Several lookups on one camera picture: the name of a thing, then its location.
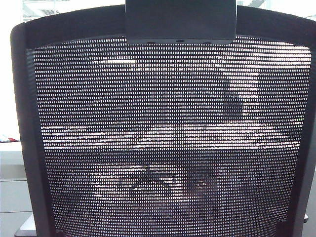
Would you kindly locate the black star chair base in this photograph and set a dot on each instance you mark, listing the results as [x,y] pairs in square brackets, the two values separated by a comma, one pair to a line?
[150,184]

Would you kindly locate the black mesh office chair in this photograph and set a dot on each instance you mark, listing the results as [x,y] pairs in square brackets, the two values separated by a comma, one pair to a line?
[180,19]

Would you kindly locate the white drawer cabinet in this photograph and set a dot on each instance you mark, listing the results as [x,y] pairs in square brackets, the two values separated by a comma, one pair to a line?
[12,195]

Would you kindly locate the dark box under desk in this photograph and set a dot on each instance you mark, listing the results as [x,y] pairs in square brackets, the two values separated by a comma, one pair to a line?
[197,185]

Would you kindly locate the flat stack of papers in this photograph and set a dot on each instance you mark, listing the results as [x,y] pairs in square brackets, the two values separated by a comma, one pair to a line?
[7,139]

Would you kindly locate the dark object behind mesh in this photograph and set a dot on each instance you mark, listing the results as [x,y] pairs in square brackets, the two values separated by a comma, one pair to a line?
[233,103]

